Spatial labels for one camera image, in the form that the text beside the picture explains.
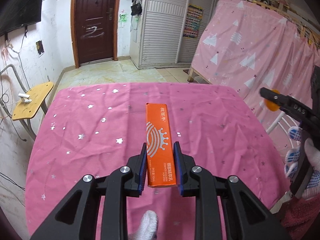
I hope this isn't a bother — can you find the colourful wall chart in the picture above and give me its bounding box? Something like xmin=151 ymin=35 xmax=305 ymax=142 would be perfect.
xmin=183 ymin=4 xmax=203 ymax=38

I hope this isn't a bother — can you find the white metal chair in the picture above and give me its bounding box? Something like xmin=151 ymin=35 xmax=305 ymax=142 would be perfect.
xmin=264 ymin=111 xmax=300 ymax=153

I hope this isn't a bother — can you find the pink tree pattern curtain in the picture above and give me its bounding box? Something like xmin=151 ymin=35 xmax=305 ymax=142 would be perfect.
xmin=191 ymin=0 xmax=320 ymax=153

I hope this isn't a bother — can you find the white object on stool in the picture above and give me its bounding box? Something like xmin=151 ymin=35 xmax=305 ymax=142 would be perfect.
xmin=18 ymin=93 xmax=32 ymax=103

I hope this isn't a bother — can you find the black wall television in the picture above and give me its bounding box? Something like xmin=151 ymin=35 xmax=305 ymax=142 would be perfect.
xmin=1 ymin=0 xmax=42 ymax=36

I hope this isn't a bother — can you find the white dotted gloved right hand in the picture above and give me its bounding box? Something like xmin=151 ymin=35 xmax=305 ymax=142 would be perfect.
xmin=284 ymin=126 xmax=319 ymax=200

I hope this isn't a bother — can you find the white louvered wardrobe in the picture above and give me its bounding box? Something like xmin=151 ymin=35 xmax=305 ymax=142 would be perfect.
xmin=130 ymin=0 xmax=218 ymax=69

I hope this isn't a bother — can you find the pink star tablecloth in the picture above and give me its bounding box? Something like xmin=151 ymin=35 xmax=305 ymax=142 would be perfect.
xmin=25 ymin=83 xmax=289 ymax=233

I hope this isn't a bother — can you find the dark brown door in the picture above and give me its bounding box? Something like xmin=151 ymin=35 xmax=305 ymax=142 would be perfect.
xmin=71 ymin=0 xmax=120 ymax=68

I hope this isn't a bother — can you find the orange cardboard box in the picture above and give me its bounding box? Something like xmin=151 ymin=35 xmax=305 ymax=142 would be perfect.
xmin=146 ymin=103 xmax=177 ymax=188

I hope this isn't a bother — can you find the white gloved left hand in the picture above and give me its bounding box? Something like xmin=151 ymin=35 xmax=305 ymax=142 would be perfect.
xmin=128 ymin=210 xmax=158 ymax=240

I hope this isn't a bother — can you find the orange round peel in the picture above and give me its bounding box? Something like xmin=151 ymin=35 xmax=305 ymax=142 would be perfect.
xmin=264 ymin=89 xmax=280 ymax=112

